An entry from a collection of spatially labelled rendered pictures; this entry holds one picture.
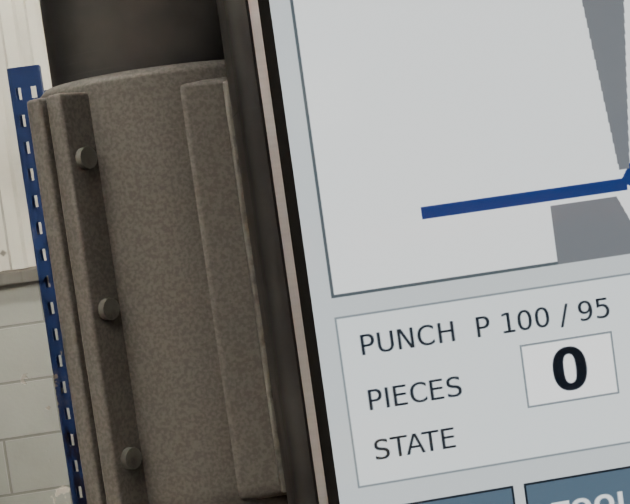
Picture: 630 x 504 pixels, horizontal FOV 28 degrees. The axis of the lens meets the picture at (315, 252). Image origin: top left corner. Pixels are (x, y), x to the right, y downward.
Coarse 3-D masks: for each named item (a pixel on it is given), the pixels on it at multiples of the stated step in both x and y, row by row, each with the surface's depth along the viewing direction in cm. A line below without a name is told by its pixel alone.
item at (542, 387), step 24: (576, 336) 42; (600, 336) 42; (528, 360) 42; (552, 360) 42; (576, 360) 42; (600, 360) 42; (528, 384) 42; (552, 384) 42; (576, 384) 42; (600, 384) 42
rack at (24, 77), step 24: (24, 72) 231; (24, 96) 231; (24, 144) 234; (24, 168) 232; (48, 264) 233; (48, 288) 233; (48, 312) 233; (48, 336) 233; (72, 408) 234; (72, 432) 234; (72, 456) 235; (72, 480) 235
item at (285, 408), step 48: (240, 0) 40; (240, 48) 40; (240, 96) 40; (240, 144) 42; (288, 144) 40; (240, 192) 51; (288, 192) 41; (288, 240) 40; (288, 288) 40; (288, 336) 41; (288, 384) 41; (288, 432) 41; (288, 480) 43; (336, 480) 41
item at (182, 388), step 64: (64, 0) 52; (128, 0) 51; (192, 0) 52; (64, 64) 53; (128, 64) 51; (192, 64) 51; (64, 128) 50; (128, 128) 51; (192, 128) 51; (64, 192) 51; (128, 192) 51; (192, 192) 51; (64, 256) 51; (128, 256) 51; (192, 256) 51; (64, 320) 52; (128, 320) 52; (192, 320) 51; (128, 384) 52; (192, 384) 51; (256, 384) 51; (128, 448) 51; (192, 448) 51; (256, 448) 52
